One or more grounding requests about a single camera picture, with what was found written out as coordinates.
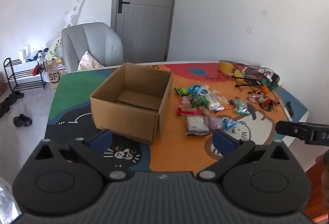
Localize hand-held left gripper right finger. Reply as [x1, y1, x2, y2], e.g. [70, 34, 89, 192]
[197, 128, 296, 181]

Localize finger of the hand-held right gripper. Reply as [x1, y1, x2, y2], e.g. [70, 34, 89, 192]
[276, 120, 313, 140]

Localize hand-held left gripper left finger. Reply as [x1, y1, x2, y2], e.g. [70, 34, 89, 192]
[33, 128, 129, 181]

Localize brown cardboard box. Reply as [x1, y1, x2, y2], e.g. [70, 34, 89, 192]
[90, 63, 173, 144]

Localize red snack packet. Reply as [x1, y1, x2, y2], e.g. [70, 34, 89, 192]
[177, 107, 201, 117]

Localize blue plum snack packet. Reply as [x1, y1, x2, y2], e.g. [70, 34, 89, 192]
[188, 84, 203, 95]

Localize person's right hand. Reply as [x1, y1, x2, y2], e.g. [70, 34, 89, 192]
[316, 153, 329, 166]

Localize small light blue packet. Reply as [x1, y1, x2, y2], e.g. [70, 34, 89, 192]
[221, 118, 239, 130]

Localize white pen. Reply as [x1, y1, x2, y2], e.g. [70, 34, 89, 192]
[280, 101, 293, 122]

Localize purple snack packet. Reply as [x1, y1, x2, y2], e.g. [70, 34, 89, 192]
[203, 115, 223, 132]

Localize white cake packet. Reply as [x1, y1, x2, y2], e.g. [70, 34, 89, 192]
[184, 115, 211, 136]

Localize teal snack packet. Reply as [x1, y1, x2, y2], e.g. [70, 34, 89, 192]
[233, 98, 250, 115]

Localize round biscuit packet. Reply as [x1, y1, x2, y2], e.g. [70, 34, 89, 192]
[214, 92, 230, 109]

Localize white blueberry bread packet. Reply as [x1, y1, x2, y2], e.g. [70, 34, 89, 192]
[200, 85, 221, 111]

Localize colourful cartoon table mat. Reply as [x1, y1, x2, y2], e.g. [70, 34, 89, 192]
[44, 61, 309, 181]

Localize dark green snack packet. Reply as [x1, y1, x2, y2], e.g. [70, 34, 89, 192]
[190, 94, 209, 107]

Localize pink transparent snack packet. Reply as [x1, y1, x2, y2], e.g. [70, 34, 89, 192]
[180, 96, 193, 109]

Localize black folding stand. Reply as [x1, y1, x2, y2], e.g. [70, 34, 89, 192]
[235, 80, 261, 92]

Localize yellow crumpled packet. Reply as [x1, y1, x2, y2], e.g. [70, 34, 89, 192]
[234, 66, 247, 78]

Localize yellow tape roll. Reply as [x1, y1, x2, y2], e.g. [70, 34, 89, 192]
[218, 60, 234, 74]

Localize white dotted cushion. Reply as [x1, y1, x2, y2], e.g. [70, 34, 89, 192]
[77, 51, 106, 72]

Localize brown paper bag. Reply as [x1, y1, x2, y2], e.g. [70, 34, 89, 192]
[45, 58, 68, 91]

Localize grey upholstered chair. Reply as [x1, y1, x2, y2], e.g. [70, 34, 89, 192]
[61, 22, 124, 73]

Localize yellow patterned bag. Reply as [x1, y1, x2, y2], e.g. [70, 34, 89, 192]
[46, 37, 63, 60]

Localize grey door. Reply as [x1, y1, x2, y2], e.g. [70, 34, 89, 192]
[110, 0, 180, 62]

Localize white board with holes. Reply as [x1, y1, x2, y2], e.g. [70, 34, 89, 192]
[63, 0, 86, 27]

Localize keychain with charms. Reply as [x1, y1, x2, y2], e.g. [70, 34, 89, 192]
[248, 93, 279, 111]

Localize tangled black cables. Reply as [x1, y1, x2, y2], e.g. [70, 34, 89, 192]
[233, 62, 282, 93]

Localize black wire shoe rack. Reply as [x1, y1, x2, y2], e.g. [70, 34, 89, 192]
[3, 58, 47, 92]

